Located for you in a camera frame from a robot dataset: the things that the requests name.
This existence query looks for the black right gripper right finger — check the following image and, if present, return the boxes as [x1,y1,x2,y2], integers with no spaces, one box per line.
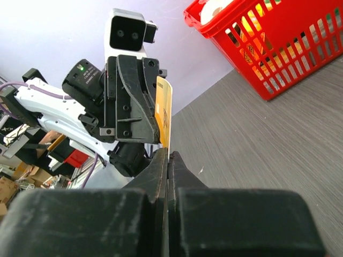
[168,152,326,256]

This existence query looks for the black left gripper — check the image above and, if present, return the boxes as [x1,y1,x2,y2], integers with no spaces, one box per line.
[99,55,160,143]

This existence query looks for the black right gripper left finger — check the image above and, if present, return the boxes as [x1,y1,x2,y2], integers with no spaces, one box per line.
[1,148,168,256]

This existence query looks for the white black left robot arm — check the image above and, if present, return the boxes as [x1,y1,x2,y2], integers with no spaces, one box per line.
[1,55,167,177]

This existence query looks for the yellow boxed snack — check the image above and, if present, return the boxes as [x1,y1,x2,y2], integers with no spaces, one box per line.
[240,11,270,80]

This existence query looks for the white tape roll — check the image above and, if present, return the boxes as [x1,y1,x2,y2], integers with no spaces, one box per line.
[200,0,233,25]

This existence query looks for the red plastic shopping basket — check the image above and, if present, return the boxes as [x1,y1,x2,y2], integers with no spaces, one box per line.
[183,1,342,101]

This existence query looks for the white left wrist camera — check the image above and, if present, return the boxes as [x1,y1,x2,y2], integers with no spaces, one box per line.
[104,8,158,70]

